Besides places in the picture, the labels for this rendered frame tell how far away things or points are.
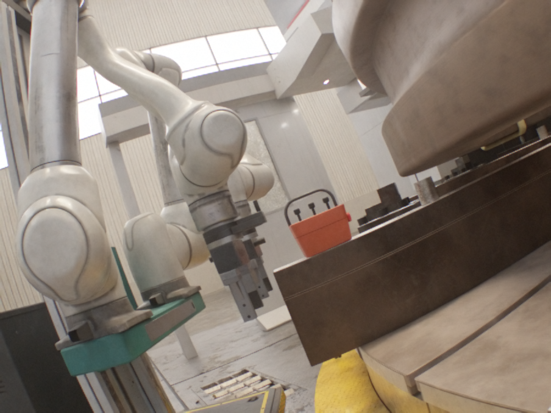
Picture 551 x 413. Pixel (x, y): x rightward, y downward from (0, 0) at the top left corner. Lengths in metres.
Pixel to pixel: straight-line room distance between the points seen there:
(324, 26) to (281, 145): 1.54
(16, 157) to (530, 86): 1.34
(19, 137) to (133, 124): 3.32
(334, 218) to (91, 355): 0.99
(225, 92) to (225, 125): 4.01
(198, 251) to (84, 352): 0.69
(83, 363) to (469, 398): 0.78
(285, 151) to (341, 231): 3.36
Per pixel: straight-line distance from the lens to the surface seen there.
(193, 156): 0.72
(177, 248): 1.32
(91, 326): 0.83
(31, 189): 0.68
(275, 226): 4.57
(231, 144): 0.69
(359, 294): 1.54
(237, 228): 0.87
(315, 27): 4.07
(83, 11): 1.06
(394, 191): 2.70
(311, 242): 1.51
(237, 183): 1.16
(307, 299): 1.51
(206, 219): 0.86
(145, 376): 1.28
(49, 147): 0.71
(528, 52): 1.17
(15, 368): 1.05
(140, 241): 1.27
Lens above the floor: 0.78
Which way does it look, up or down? 5 degrees up
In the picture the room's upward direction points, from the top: 22 degrees counter-clockwise
